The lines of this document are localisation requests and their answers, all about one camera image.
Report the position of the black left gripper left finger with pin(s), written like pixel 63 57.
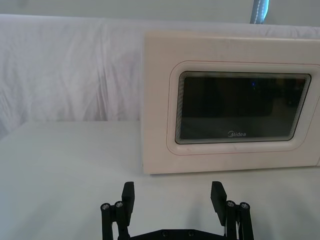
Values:
pixel 127 200

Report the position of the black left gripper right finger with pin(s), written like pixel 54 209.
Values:
pixel 220 202

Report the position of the white table cloth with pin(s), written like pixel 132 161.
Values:
pixel 62 180

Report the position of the cream microwave oven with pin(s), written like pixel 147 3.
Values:
pixel 160 100

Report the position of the white wrinkled backdrop cloth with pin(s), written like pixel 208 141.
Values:
pixel 65 75

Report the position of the grey striped post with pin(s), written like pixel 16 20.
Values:
pixel 259 11

